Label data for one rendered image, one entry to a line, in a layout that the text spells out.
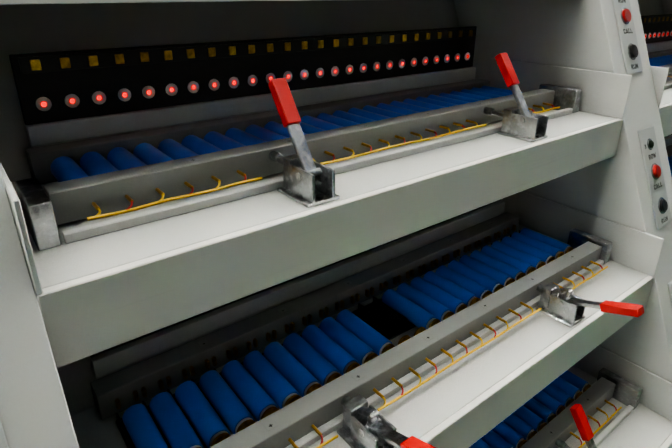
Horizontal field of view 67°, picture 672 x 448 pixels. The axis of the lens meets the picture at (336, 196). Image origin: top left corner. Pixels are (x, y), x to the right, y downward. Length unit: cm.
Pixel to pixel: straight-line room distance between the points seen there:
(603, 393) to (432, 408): 35
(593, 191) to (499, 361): 29
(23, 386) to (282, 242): 16
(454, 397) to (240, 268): 23
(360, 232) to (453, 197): 10
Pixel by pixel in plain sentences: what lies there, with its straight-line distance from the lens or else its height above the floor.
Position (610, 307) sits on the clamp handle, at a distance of 56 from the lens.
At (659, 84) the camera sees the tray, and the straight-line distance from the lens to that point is 77.
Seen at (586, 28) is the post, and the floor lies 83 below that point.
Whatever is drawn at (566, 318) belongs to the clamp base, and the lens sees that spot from 58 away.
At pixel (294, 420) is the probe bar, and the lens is 41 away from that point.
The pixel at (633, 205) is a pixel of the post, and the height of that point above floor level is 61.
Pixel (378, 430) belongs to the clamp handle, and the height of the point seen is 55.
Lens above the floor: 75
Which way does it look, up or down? 4 degrees down
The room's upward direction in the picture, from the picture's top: 13 degrees counter-clockwise
